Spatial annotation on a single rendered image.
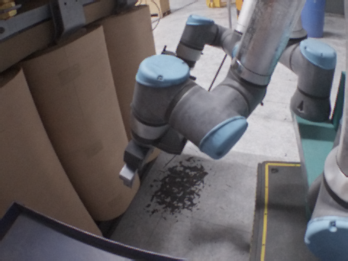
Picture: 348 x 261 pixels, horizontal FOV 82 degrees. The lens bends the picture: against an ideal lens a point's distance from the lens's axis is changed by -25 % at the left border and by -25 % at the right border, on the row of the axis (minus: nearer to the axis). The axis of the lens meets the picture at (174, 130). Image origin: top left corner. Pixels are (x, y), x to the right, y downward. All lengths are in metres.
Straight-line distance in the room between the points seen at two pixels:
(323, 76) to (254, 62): 0.49
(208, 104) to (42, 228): 0.39
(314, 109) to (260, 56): 0.54
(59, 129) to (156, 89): 0.57
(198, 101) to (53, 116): 0.61
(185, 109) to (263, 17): 0.21
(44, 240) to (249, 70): 0.50
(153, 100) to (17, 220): 0.39
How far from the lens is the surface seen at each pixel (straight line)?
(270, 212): 1.14
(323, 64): 0.90
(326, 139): 0.91
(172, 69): 0.45
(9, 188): 0.75
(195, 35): 0.86
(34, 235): 0.52
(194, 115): 0.42
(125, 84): 1.26
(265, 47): 0.45
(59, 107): 0.90
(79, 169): 1.06
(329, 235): 0.38
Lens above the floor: 1.24
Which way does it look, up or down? 36 degrees down
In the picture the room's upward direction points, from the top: 8 degrees counter-clockwise
